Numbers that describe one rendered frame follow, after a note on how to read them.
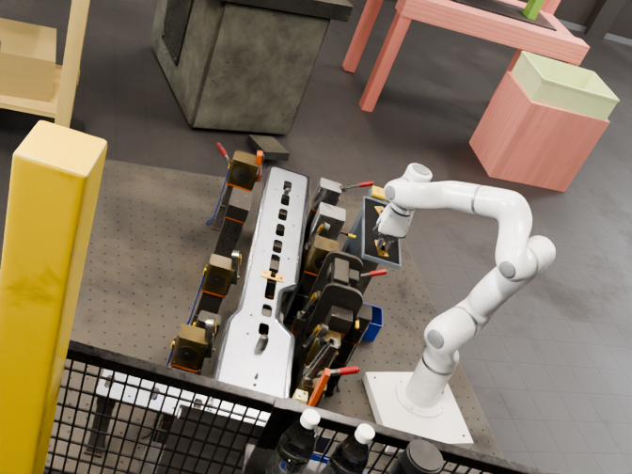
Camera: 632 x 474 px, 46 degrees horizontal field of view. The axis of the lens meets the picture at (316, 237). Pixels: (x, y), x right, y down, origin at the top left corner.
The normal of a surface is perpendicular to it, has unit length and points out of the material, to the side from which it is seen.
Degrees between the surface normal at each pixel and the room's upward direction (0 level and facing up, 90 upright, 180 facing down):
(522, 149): 90
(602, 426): 0
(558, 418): 0
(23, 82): 90
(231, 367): 0
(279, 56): 90
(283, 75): 90
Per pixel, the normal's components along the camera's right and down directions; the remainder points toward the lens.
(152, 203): 0.33, -0.76
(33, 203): -0.06, 0.58
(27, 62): 0.24, 0.65
